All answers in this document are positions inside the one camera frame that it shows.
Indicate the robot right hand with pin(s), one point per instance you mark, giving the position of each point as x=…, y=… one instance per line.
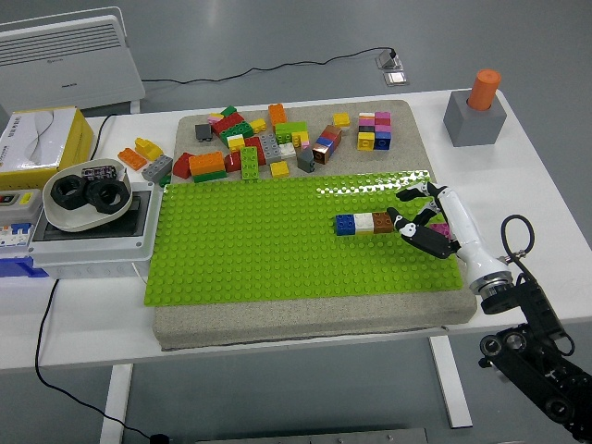
x=467, y=231

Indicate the large yellow curved brick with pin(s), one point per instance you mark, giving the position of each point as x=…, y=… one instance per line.
x=148, y=149

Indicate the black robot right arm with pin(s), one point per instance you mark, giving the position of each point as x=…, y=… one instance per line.
x=536, y=305

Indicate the pink red blue brick stack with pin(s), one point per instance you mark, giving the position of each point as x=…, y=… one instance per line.
x=382, y=131

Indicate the yellow black white brick stack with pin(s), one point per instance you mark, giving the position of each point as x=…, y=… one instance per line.
x=366, y=134

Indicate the brown red blue brick stack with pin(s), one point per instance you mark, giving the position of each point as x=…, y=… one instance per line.
x=326, y=144

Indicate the dark grey sloped brick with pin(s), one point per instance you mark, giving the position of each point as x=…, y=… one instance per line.
x=306, y=161

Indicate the green studded baseplate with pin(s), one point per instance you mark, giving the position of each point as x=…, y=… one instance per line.
x=254, y=240

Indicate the grey studded brick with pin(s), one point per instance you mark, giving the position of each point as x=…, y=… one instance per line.
x=270, y=147

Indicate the tall orange brick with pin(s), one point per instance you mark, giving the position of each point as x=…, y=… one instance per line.
x=277, y=114

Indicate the long lime green brick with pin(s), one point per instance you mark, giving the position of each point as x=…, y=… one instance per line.
x=250, y=162

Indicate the white and yellow brick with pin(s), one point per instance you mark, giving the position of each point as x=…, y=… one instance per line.
x=236, y=142

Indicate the green flat brick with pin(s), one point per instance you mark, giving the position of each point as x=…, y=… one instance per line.
x=210, y=176

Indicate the long red brick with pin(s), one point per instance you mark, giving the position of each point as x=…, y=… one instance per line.
x=228, y=122

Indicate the wide orange brick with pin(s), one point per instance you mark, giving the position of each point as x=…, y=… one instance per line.
x=207, y=163

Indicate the red sloped brick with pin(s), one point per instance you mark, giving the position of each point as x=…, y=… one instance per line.
x=183, y=165

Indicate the dark green small brick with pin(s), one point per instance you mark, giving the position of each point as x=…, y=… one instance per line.
x=165, y=180

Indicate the light grey brick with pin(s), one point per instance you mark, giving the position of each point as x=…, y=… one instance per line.
x=157, y=167

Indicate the grey cube holder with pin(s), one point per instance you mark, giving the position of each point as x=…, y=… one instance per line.
x=472, y=127

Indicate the orange cylinder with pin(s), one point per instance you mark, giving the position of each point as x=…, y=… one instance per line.
x=483, y=90

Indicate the white table leg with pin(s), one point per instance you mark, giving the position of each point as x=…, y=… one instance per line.
x=451, y=384
x=115, y=402

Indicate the silver floor plate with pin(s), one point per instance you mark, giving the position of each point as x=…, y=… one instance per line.
x=397, y=78

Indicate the silver open floor socket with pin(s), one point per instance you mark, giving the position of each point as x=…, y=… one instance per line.
x=388, y=60

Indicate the grey-brown foam mat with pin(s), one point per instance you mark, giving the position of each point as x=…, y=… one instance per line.
x=300, y=324

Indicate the large black nut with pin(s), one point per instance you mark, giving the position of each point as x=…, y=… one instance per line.
x=107, y=196
x=68, y=192

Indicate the black plug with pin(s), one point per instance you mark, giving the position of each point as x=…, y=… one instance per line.
x=158, y=438

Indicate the small dark circuit board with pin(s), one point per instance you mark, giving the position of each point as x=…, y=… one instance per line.
x=98, y=172

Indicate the grey junction box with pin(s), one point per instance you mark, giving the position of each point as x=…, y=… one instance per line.
x=92, y=254

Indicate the white bowl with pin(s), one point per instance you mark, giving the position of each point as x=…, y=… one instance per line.
x=69, y=222

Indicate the white electric heater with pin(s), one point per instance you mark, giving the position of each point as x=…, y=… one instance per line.
x=69, y=60

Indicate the yellow tissue box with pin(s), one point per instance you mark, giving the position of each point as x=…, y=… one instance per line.
x=28, y=134

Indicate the blue block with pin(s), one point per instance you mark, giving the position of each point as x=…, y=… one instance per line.
x=18, y=267

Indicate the white circuit breaker blue switches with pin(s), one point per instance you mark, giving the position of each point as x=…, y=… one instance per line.
x=14, y=236

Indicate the grey switch box yellow label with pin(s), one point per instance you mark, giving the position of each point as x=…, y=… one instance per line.
x=20, y=203

